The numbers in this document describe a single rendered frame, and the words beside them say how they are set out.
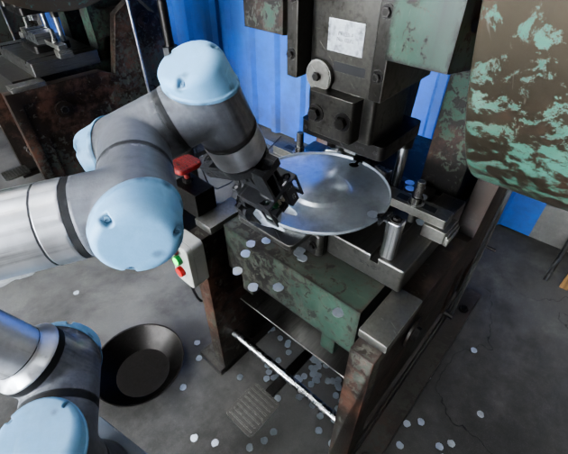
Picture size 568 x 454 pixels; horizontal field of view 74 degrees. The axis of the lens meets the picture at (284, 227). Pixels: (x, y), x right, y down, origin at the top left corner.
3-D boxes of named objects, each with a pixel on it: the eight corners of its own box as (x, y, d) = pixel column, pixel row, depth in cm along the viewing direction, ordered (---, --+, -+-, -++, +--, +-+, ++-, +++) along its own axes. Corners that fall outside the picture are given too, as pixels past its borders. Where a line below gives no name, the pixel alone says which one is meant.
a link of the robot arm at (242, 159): (190, 144, 49) (229, 100, 51) (206, 166, 53) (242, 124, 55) (232, 163, 45) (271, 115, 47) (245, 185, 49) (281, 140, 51)
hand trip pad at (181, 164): (185, 198, 92) (179, 172, 87) (170, 189, 95) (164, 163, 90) (207, 186, 96) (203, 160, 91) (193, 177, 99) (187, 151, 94)
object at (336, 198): (335, 259, 63) (336, 256, 63) (221, 193, 78) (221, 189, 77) (416, 186, 80) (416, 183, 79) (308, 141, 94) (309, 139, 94)
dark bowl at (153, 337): (127, 437, 115) (121, 428, 110) (80, 375, 130) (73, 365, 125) (205, 368, 132) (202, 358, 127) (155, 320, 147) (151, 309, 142)
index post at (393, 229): (390, 261, 73) (400, 224, 67) (377, 254, 75) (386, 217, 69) (398, 254, 75) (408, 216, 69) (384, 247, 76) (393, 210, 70)
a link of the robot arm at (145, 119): (59, 170, 36) (160, 116, 35) (70, 121, 44) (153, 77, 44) (114, 223, 41) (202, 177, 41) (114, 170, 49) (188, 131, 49)
